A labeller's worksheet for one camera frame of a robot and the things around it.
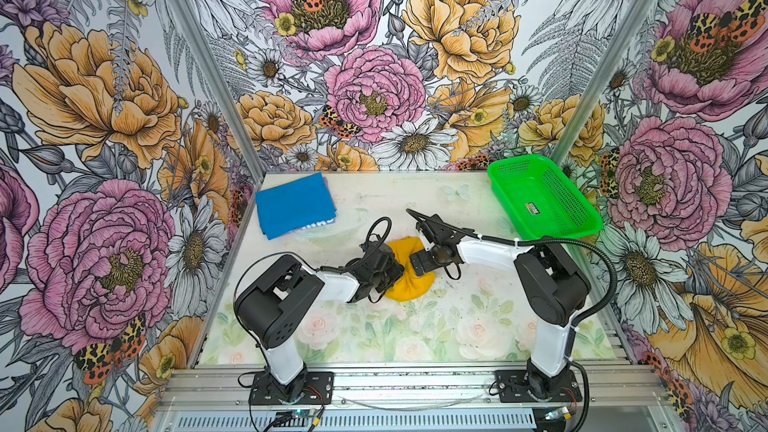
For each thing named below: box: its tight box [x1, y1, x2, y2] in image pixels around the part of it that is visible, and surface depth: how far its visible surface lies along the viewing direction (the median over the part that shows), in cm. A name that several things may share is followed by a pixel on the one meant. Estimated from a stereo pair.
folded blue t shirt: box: [255, 172, 337, 241], surface depth 114 cm
